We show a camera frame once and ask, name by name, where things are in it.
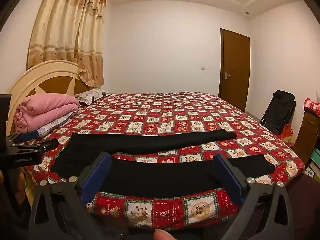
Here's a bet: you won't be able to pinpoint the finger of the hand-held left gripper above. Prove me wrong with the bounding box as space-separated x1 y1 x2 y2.
11 138 59 155
7 131 38 143

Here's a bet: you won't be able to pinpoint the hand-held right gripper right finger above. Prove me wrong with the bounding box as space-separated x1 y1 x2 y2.
214 153 294 240

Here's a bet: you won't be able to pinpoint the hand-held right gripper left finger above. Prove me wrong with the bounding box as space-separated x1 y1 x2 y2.
29 152 113 240

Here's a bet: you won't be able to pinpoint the black pants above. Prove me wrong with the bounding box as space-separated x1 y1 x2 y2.
50 129 275 198

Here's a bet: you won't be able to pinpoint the person's right hand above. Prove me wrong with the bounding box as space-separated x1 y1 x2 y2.
153 229 174 240

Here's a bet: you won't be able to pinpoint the pale patterned pillow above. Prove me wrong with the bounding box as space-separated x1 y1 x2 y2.
35 111 75 137

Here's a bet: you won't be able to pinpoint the folded pink quilt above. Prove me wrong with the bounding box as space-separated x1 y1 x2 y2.
13 95 80 133

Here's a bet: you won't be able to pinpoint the white patterned pillow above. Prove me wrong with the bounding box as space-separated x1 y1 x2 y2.
74 89 112 105

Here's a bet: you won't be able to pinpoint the cream and brown headboard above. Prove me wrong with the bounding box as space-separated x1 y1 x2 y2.
5 59 93 133

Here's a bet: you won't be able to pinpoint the orange bag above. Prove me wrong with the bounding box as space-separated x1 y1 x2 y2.
279 124 294 140

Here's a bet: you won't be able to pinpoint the black suitcase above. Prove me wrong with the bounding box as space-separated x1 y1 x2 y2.
259 90 297 135

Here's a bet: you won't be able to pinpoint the red printed bed blanket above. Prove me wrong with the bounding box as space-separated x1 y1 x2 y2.
24 92 307 230

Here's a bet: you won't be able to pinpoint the wooden cabinet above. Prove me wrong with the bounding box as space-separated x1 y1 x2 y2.
294 107 320 160

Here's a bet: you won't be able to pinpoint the beige patterned curtain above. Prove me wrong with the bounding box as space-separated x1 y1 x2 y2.
27 0 109 87

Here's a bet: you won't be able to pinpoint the red checkered cloth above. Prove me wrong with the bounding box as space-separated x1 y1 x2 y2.
303 97 320 117

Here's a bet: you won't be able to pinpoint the brown wooden door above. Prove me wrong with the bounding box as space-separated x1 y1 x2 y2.
218 28 251 112

